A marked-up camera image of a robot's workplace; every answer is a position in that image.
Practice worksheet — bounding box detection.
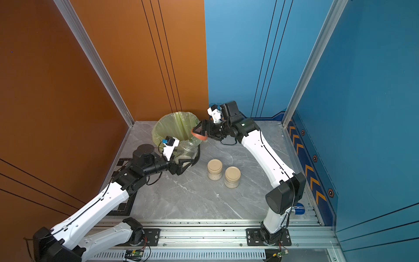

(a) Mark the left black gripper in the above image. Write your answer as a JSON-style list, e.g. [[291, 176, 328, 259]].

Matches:
[[142, 148, 193, 179]]

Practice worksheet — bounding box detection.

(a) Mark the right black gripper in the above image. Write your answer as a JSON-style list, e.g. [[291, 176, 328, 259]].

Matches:
[[193, 119, 233, 140]]

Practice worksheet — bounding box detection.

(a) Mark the red jar lid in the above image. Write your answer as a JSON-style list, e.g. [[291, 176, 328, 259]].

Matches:
[[191, 131, 208, 141]]

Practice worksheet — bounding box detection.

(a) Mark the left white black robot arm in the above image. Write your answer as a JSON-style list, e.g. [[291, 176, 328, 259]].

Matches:
[[32, 144, 200, 262]]

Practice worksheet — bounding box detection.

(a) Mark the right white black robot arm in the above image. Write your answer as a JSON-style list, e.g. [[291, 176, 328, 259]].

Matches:
[[191, 101, 307, 246]]

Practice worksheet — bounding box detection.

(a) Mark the rice jar cream lid left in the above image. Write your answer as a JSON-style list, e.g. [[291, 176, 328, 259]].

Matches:
[[207, 159, 223, 181]]

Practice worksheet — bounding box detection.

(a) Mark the yellow-green plastic bin liner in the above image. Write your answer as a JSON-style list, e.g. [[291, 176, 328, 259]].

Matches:
[[152, 111, 202, 148]]

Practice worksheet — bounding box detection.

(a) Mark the black white checkerboard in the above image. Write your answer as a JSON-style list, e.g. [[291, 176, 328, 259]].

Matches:
[[106, 158, 138, 216]]

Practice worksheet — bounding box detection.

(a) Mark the left green circuit board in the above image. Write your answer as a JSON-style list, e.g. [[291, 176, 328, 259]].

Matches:
[[124, 250, 144, 262]]

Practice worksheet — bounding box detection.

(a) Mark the green circuit board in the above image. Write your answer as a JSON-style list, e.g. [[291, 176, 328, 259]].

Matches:
[[272, 248, 289, 262], [124, 250, 144, 262]]

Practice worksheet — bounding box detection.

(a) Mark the blue silver can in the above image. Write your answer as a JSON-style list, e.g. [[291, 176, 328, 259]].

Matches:
[[292, 203, 306, 215]]

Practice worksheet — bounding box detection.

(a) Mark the right green circuit board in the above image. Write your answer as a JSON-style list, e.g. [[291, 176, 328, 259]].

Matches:
[[272, 248, 289, 262]]

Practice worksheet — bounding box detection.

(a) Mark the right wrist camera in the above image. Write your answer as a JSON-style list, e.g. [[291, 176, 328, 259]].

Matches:
[[207, 104, 223, 124]]

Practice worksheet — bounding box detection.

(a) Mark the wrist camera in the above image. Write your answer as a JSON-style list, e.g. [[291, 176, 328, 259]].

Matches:
[[207, 104, 223, 124], [162, 136, 180, 161]]

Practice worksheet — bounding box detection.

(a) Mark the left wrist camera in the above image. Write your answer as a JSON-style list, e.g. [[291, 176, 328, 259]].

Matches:
[[162, 136, 180, 161]]

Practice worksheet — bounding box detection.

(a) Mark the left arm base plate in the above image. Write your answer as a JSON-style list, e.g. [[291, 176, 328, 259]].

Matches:
[[117, 228, 160, 248]]

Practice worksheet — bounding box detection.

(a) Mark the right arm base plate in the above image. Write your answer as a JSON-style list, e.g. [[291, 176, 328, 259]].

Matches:
[[246, 228, 292, 247]]

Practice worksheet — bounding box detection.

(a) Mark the aluminium front rail frame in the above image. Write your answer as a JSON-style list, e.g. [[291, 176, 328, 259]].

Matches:
[[88, 219, 345, 262]]

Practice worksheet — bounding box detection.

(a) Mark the left aluminium corner post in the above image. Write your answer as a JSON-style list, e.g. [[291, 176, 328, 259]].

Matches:
[[54, 0, 135, 128]]

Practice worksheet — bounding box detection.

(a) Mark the aluminium corner post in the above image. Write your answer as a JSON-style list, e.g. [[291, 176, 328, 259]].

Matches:
[[282, 0, 348, 128], [54, 0, 135, 128]]

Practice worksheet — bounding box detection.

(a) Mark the right aluminium corner post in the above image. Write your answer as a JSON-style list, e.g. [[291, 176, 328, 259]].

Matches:
[[282, 0, 348, 128]]

